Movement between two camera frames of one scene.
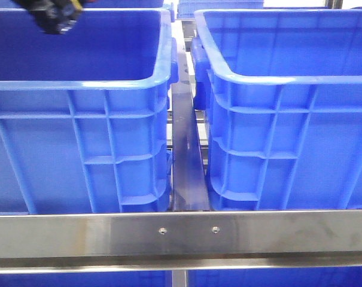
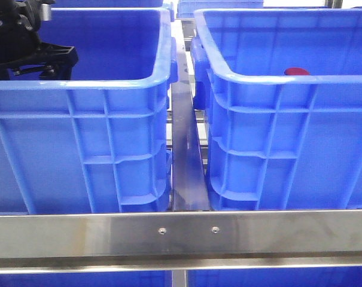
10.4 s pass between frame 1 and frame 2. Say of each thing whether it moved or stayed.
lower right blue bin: stayed
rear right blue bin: stayed
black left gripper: moved
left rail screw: stayed
